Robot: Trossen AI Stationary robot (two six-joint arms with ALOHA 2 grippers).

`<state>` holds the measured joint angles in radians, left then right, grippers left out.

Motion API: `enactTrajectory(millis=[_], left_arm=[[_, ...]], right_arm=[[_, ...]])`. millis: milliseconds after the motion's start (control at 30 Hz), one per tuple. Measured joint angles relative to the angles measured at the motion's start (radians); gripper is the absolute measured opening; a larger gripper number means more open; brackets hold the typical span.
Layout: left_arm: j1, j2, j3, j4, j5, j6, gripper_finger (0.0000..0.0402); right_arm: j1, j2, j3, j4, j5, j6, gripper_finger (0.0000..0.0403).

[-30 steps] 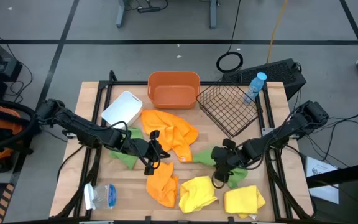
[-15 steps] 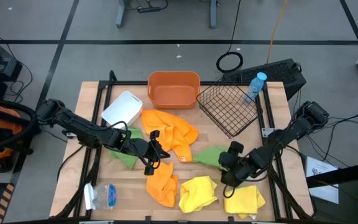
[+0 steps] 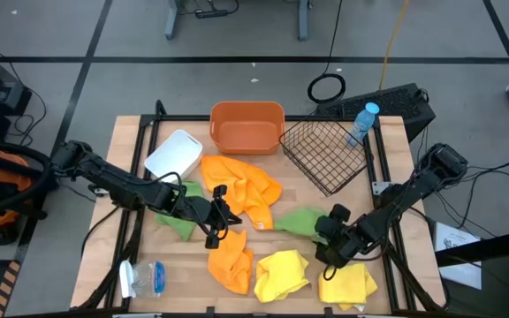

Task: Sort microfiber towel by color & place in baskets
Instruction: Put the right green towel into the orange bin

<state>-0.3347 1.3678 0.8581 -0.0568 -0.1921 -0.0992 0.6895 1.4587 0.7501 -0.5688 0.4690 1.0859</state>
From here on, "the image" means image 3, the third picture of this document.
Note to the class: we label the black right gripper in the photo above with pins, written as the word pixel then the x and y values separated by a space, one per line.
pixel 343 238

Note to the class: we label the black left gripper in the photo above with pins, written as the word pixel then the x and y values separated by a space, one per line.
pixel 201 211

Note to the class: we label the green microfiber towel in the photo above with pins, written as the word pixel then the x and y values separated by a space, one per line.
pixel 301 221
pixel 181 227

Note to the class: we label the large orange microfiber towel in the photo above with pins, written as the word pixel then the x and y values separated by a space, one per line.
pixel 245 185

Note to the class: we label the small orange microfiber towel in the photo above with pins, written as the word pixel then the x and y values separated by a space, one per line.
pixel 230 265

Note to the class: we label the yellow microfiber towel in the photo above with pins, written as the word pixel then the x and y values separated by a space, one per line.
pixel 347 287
pixel 281 276

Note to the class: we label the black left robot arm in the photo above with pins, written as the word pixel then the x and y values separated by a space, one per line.
pixel 117 181

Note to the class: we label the white plastic basket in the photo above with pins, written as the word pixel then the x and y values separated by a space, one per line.
pixel 172 154

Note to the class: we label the orange plastic basket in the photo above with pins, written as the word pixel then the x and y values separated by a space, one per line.
pixel 245 137

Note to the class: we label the clear bottle with blue label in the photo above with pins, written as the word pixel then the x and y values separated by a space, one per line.
pixel 146 278

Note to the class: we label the blue-capped water bottle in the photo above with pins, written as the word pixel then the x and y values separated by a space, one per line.
pixel 361 126

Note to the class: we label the white printed paper sheet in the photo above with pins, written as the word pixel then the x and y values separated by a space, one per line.
pixel 464 276

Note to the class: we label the black computer tower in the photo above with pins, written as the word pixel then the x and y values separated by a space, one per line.
pixel 396 103

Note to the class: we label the black rig beam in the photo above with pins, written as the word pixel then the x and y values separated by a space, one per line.
pixel 493 245

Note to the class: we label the gray desk leg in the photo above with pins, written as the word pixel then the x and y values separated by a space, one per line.
pixel 172 20
pixel 303 20

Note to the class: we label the black power strip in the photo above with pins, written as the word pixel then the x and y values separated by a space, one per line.
pixel 210 13

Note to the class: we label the orange vacuum cleaner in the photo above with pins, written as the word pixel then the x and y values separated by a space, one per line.
pixel 2 170

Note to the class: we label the silver corner bracket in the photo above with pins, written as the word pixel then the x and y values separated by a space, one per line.
pixel 380 187

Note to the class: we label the black aluminium table frame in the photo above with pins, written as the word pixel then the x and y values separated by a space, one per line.
pixel 179 117

